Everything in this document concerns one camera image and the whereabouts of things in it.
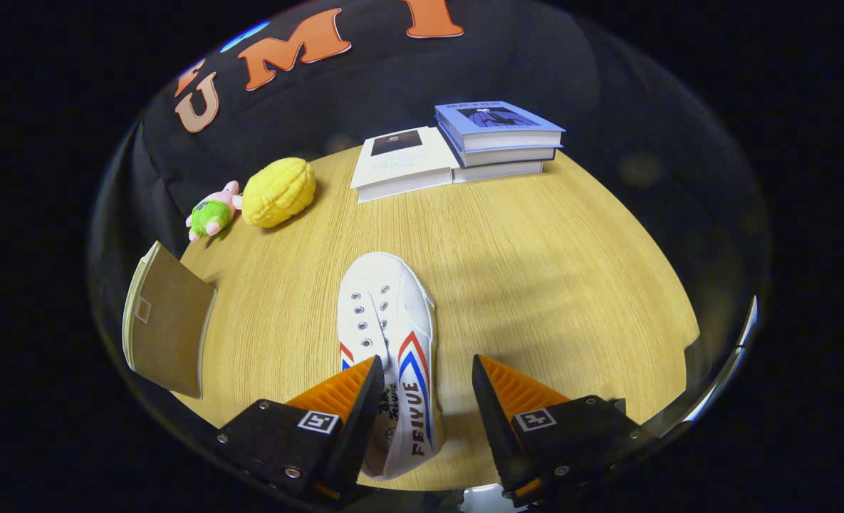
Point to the black backdrop cloth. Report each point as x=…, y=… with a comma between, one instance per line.
x=535, y=64

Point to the yellow plush ball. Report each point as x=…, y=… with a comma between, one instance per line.
x=279, y=192

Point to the white striped canvas shoe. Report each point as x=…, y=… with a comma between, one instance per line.
x=393, y=299

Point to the dark spine book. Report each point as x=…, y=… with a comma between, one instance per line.
x=507, y=157

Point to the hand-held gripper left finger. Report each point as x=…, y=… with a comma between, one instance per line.
x=361, y=420

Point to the brown fabric storage box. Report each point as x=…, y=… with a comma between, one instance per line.
x=172, y=328

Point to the blue cover book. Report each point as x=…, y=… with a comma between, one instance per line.
x=493, y=121

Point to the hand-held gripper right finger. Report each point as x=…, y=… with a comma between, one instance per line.
x=493, y=420

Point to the pink and green plush toy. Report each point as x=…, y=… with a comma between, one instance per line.
x=211, y=214

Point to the white book with dark photo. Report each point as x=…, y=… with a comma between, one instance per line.
x=400, y=167

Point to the white edged book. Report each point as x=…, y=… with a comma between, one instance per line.
x=500, y=172

